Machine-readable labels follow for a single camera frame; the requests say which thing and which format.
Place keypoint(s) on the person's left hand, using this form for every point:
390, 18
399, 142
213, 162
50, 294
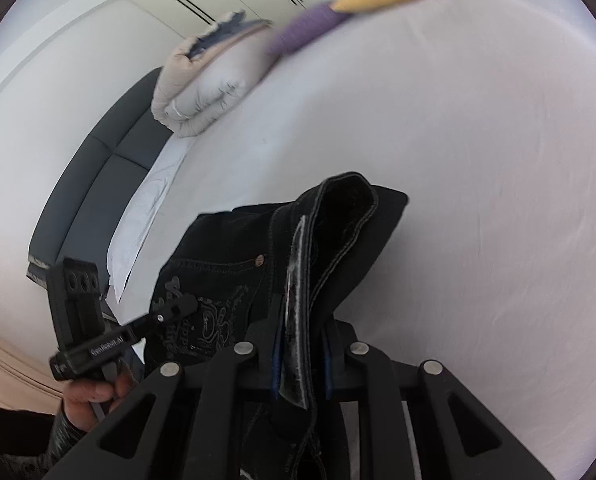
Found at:
80, 395

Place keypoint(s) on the white bed sheet mattress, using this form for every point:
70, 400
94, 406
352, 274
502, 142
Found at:
484, 113

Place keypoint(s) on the purple cushion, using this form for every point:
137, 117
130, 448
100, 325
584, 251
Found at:
305, 28

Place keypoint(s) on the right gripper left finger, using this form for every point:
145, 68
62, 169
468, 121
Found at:
179, 423

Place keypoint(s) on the folded blue cloth on duvet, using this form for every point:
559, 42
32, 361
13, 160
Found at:
227, 27

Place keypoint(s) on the black jacket left forearm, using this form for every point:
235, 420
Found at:
32, 443

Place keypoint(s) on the folded beige grey duvet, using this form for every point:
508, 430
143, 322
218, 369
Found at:
192, 94

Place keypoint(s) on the black jeans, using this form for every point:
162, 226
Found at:
278, 271

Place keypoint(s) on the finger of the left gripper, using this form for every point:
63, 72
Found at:
172, 311

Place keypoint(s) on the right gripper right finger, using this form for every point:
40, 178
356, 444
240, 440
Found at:
420, 422

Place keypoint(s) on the dark grey bed headboard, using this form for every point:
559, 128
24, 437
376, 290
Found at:
94, 190

